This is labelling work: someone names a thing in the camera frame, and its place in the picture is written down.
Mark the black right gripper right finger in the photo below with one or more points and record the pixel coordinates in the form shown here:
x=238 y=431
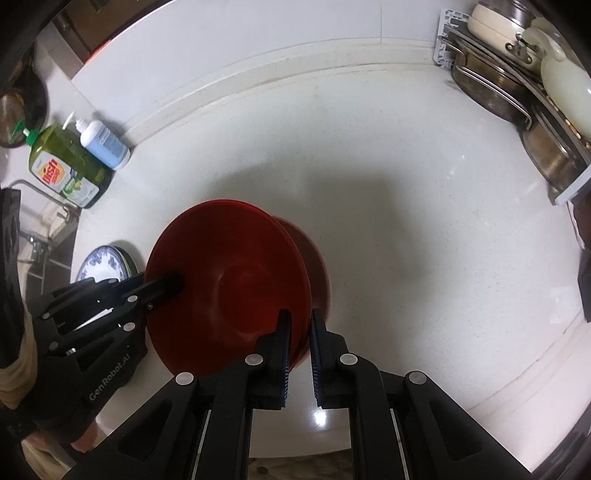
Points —
x=402 y=427

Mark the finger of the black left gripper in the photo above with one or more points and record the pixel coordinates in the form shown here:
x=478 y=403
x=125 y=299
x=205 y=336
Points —
x=136 y=297

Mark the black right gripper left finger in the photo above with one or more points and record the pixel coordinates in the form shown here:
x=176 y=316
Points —
x=197 y=428

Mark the blue floral white plate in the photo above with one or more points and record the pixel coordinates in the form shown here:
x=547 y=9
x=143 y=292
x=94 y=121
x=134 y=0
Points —
x=107 y=262

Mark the red bowl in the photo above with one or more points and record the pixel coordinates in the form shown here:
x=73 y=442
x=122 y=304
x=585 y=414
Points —
x=240 y=269

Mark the pink bowl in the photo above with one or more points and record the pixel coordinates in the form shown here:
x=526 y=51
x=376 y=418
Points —
x=318 y=273

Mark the white metal kitchen rack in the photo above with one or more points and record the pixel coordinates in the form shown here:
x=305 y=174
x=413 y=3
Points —
x=517 y=66

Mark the person's left hand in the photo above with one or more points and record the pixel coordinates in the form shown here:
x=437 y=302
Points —
x=88 y=440

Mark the steel sink faucet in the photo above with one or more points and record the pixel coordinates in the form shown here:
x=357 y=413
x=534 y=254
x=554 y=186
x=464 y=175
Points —
x=44 y=200

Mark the white blue pump bottle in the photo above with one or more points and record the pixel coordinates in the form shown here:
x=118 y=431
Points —
x=102 y=143

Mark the green dish soap bottle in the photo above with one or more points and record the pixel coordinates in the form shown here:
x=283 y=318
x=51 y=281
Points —
x=60 y=163

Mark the black appliance box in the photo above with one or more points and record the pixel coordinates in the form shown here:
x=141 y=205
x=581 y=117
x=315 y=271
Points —
x=584 y=282

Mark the dark wooden cabinet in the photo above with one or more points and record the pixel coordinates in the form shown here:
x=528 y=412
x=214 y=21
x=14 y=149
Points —
x=87 y=25

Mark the steel pot lower right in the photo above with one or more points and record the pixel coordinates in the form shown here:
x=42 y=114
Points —
x=551 y=153

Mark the large cream ceramic pot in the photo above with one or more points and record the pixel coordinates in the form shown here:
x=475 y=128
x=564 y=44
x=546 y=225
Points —
x=566 y=82

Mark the small cream pot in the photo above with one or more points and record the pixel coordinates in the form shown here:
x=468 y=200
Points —
x=500 y=25

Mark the steel pot with handle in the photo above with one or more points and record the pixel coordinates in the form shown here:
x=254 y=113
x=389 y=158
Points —
x=491 y=86

